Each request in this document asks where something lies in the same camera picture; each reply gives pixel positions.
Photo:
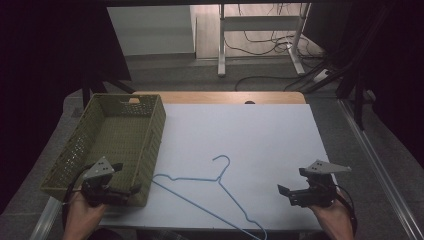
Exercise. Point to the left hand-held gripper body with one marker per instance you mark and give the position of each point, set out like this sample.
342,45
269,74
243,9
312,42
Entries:
96,186

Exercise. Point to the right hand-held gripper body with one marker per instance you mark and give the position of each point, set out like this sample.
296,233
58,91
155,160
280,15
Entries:
316,191

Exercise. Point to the green woven plastic basket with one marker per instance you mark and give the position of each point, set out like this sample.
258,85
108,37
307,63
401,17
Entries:
116,140

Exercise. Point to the person's right hand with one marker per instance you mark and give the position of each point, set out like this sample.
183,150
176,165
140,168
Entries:
333,216

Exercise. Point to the person's left hand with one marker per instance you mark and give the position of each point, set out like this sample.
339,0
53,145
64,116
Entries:
83,215

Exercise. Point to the white table mat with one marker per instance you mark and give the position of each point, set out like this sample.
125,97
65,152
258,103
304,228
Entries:
250,140

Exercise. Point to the black stand legs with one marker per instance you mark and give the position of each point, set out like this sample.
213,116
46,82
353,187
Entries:
87,90
358,103

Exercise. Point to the small black round knob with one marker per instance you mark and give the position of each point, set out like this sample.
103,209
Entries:
249,102

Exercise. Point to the white power strip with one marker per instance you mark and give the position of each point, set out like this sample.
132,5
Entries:
321,76

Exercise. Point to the dark curtain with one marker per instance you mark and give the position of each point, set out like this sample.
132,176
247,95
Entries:
40,66
400,66

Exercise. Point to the white panel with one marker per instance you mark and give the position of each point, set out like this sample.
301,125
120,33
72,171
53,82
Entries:
153,30

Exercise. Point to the metal floor rail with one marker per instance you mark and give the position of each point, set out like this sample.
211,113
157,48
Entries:
376,160
43,220

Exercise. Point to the white metal desk frame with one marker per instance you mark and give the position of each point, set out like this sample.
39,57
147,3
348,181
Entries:
260,23

